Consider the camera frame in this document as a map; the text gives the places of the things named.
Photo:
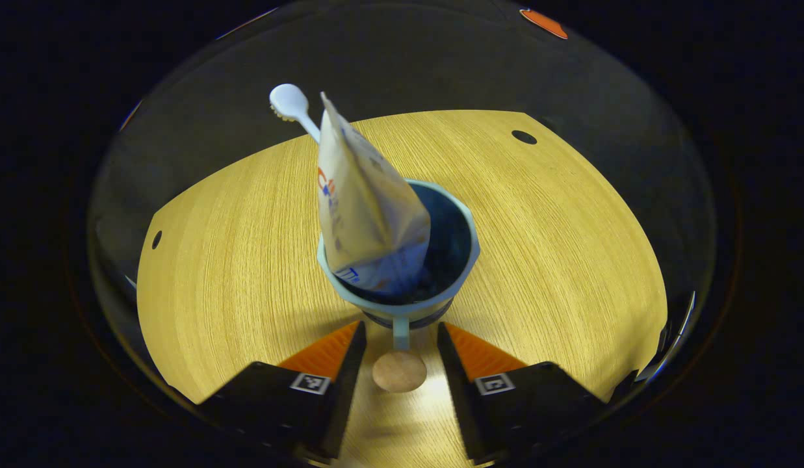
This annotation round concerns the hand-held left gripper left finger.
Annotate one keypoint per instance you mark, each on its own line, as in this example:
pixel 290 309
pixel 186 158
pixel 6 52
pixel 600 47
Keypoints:
pixel 346 396

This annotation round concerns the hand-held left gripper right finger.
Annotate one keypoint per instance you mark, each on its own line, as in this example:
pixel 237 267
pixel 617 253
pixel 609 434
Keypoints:
pixel 457 396

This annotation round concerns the white toothpaste tube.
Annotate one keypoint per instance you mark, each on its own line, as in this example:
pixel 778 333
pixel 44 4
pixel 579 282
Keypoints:
pixel 369 214

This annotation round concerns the white toothbrush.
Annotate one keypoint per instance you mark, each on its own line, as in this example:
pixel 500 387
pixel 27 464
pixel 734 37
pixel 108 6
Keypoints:
pixel 288 103

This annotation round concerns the black backdrop cloth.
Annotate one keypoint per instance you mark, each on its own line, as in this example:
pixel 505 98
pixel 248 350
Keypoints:
pixel 440 58

